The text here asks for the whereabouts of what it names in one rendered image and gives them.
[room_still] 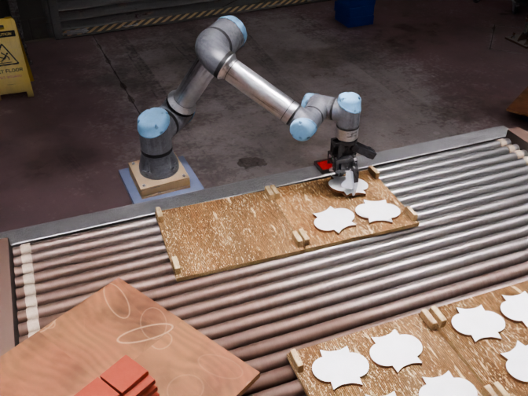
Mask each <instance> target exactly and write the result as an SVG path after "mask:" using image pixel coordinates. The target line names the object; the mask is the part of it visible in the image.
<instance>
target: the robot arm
mask: <svg viewBox="0 0 528 396"><path fill-rule="evenodd" d="M247 36H248V35H247V32H246V28H245V26H244V24H243V23H242V22H241V21H240V20H239V19H238V18H236V17H234V16H230V15H227V16H223V17H220V18H218V19H217V21H215V22H214V23H213V24H212V25H211V26H209V27H208V28H206V29H205V30H203V31H202V32H201V33H200V34H199V35H198V37H197V39H196V43H195V50H196V55H197V58H196V59H195V61H194V62H193V64H192V66H191V68H190V69H189V70H188V72H187V74H186V75H185V77H184V79H183V80H182V81H181V83H180V85H179V86H178V88H177V89H176V90H172V91H171V92H170V93H169V94H168V96H167V98H166V99H165V101H164V102H163V103H162V104H161V105H160V106H159V107H158V108H151V109H147V110H145V111H143V112H142V113H141V114H140V115H139V116H138V118H137V131H138V134H139V139H140V145H141V158H140V162H139V171H140V174H141V175H142V176H143V177H145V178H148V179H152V180H161V179H165V178H169V177H171V176H173V175H175V174H176V173H177V172H178V169H179V163H178V158H177V156H176V155H175V154H174V151H173V148H172V140H171V139H172V137H173V136H174V135H175V134H176V133H177V132H178V131H179V130H180V129H181V128H182V127H184V126H185V125H186V124H187V123H189V122H190V121H191V120H192V118H193V116H194V114H195V111H196V102H197V101H198V99H199V98H200V96H201V94H202V93H203V92H204V91H205V89H206V88H207V86H208V84H209V83H210V81H211V80H212V79H213V77H216V78H217V79H224V80H225V81H227V82H228V83H230V84H231V85H233V86H234V87H236V88H237V89H238V90H239V91H241V92H242V93H243V94H245V95H247V96H248V97H249V98H251V99H252V100H253V101H255V102H256V103H257V104H259V105H261V106H262V107H263V108H264V109H265V110H267V111H268V112H270V113H271V114H273V115H274V116H276V117H277V118H278V119H279V120H281V121H282V122H284V123H285V124H287V125H288V126H290V133H291V135H292V137H293V138H294V139H296V140H298V141H307V140H309V139H310V138H311V137H312V136H313V135H314V134H315V133H316V131H317V128H318V127H319V126H320V125H321V124H322V122H323V121H324V120H325V119H330V120H335V121H336V133H335V135H336V137H334V138H331V145H330V150H329V151H328V157H329V154H330V155H331V156H332V159H330V160H328V161H327V163H331V164H332V167H331V168H330V169H329V171H334V172H335V174H338V177H342V176H343V175H344V173H345V172H346V171H347V172H346V179H345V180H344V181H343V182H342V183H341V186H342V187H343V188H345V189H352V195H353V196H354V195H355V193H356V191H357V187H358V177H359V171H358V159H357V156H356V154H357V153H359V154H361V155H363V156H365V157H367V158H369V159H372V160H373V159H374V158H375V156H376V155H377V154H376V152H375V150H374V149H373V148H371V147H369V146H366V145H363V144H362V143H359V142H358V131H359V123H360V114H361V97H360V96H359V95H358V94H356V93H353V92H349V93H347V92H344V93H341V94H340V95H339V97H329V96H325V95H320V94H319V93H307V94H305V96H304V97H303V99H302V104H301V105H300V104H298V103H297V102H296V101H294V100H292V99H291V98H290V97H289V96H288V95H286V94H285V93H283V92H282V91H280V90H279V89H277V88H276V87H275V86H273V85H272V84H271V83H269V82H268V81H266V80H265V79H264V78H263V77H261V76H260V75H258V74H257V73H255V72H254V71H252V70H251V69H250V68H249V67H247V66H246V65H244V64H243V63H241V62H240V61H239V60H237V58H236V54H235V53H236V52H237V50H238V49H239V48H240V47H242V46H243V45H244V43H245V42H246V40H247ZM349 169H351V171H350V170H349Z"/></svg>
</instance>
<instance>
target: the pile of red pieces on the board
mask: <svg viewBox="0 0 528 396"><path fill-rule="evenodd" d="M155 383H156V381H155V379H154V378H153V377H151V376H150V375H149V372H148V370H146V369H145V368H143V367H142V366H141V365H139V364H138V363H137V362H136V361H134V360H133V359H132V358H130V357H128V356H127V355H125V356H123V357H122V358H121V359H119V360H118V361H117V362H116V363H115V364H114V365H112V366H111V367H110V368H109V369H107V370H106V371H105V372H103V373H102V374H101V375H100V378H99V377H97V378H96V379H94V380H93V381H92V382H91V383H89V384H88V385H86V386H85V387H84V388H83V389H82V390H81V391H79V392H78V393H77V394H75V395H74V396H160V394H159V393H158V392H157V391H158V388H157V386H156V385H155Z"/></svg>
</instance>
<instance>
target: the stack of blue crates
mask: <svg viewBox="0 0 528 396"><path fill-rule="evenodd" d="M375 4H376V0H337V1H335V8H334V10H335V19H336V20H337V21H339V22H340V23H341V24H343V25H345V26H346V27H348V28H352V27H358V26H364V25H370V24H373V19H374V15H373V13H374V5H375Z"/></svg>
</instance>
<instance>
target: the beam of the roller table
mask: <svg viewBox="0 0 528 396"><path fill-rule="evenodd" d="M507 131H508V128H507V127H506V126H496V127H492V128H489V129H485V130H478V131H474V132H470V133H466V134H459V135H456V136H452V137H444V138H441V139H437V140H433V141H426V142H422V143H419V144H414V145H407V146H404V147H400V148H393V149H389V150H385V151H382V152H376V154H377V155H376V156H375V158H374V159H369V158H367V157H365V156H357V166H358V171H363V170H366V169H368V168H369V166H374V167H381V166H384V165H388V164H392V163H398V162H402V161H406V160H412V159H416V158H420V157H424V156H430V155H434V154H438V153H441V152H448V151H452V150H455V149H462V148H466V147H470V146H473V145H480V144H484V143H487V142H491V141H496V140H497V139H501V138H503V139H505V137H506V134H507ZM331 176H338V174H335V172H332V173H328V174H322V173H321V172H320V171H319V170H318V169H317V168H316V167H315V166H311V167H304V168H300V169H297V170H290V171H285V172H282V173H278V174H271V175H267V176H263V177H260V178H252V179H248V180H245V181H238V182H234V183H230V184H226V185H220V186H215V187H212V188H208V189H201V190H197V191H193V192H187V193H182V194H178V195H175V196H168V197H164V198H160V199H156V200H150V201H145V202H141V203H135V204H131V205H126V206H123V207H116V208H112V209H108V210H104V211H98V212H94V213H89V214H83V215H79V216H75V217H71V218H65V219H61V220H56V221H53V222H46V223H42V224H38V225H31V226H28V227H24V228H19V229H13V230H9V231H5V232H1V233H0V239H2V238H6V237H8V238H9V242H10V245H11V248H12V249H13V248H14V247H18V246H20V245H21V244H27V243H30V244H32V243H36V242H40V241H44V240H50V239H54V238H58V237H64V236H68V235H72V234H76V233H82V232H86V231H90V230H93V229H100V228H104V227H107V226H113V225H118V224H122V223H125V222H132V221H136V220H139V219H143V218H150V217H153V216H156V215H155V212H156V207H160V209H161V211H163V210H167V209H171V208H176V207H184V206H188V205H192V204H199V203H203V202H208V201H212V200H220V199H224V198H228V197H233V196H240V195H244V194H248V193H256V192H261V191H265V186H269V187H270V186H271V185H275V186H276V188H279V187H283V186H287V185H295V184H299V183H303V182H311V181H315V180H319V179H323V178H330V177H331Z"/></svg>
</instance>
